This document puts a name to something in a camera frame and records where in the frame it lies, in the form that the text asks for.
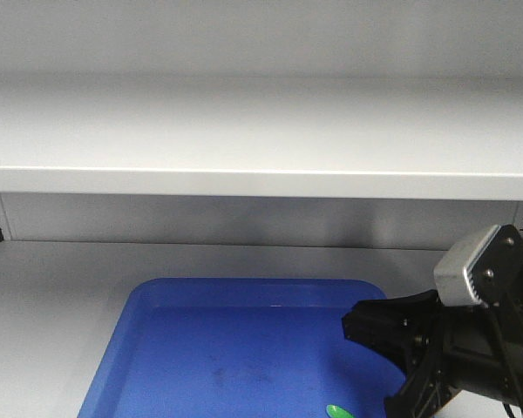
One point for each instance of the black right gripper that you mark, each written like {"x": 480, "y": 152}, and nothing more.
{"x": 482, "y": 347}

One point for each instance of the green plastic spoon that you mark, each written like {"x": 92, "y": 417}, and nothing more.
{"x": 334, "y": 411}

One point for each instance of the white cabinet shelf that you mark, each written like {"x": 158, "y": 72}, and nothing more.
{"x": 322, "y": 138}

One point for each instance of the blue plastic tray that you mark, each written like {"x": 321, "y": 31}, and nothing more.
{"x": 239, "y": 348}

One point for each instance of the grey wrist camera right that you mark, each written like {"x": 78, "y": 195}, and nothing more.
{"x": 480, "y": 268}

